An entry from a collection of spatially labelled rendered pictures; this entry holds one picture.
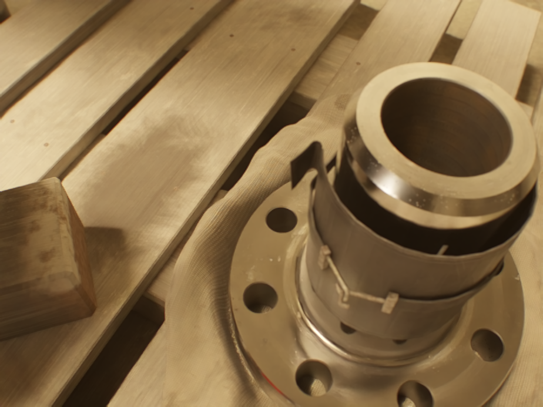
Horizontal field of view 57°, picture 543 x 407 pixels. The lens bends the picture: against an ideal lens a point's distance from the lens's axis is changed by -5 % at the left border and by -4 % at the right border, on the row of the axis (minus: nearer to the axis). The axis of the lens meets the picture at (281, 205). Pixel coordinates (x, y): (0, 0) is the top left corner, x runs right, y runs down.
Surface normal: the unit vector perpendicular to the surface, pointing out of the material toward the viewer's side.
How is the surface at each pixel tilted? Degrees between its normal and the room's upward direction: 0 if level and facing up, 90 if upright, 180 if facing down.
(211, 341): 32
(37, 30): 0
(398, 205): 90
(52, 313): 90
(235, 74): 0
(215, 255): 66
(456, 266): 89
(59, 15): 0
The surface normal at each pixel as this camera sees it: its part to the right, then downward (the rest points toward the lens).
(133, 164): 0.04, -0.56
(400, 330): -0.06, 0.83
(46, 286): 0.33, 0.79
